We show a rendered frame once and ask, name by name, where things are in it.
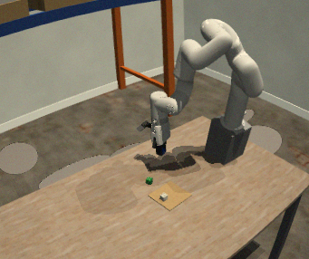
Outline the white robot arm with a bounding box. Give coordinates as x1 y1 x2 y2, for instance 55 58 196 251
137 19 264 132

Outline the white die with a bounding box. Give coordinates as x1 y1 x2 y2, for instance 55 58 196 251
160 193 168 201

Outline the green die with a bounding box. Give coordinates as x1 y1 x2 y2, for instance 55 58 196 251
146 177 153 185

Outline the tan flat mat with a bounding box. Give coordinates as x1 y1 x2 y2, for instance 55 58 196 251
148 181 192 210

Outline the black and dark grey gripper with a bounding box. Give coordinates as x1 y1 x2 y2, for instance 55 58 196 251
151 121 170 156

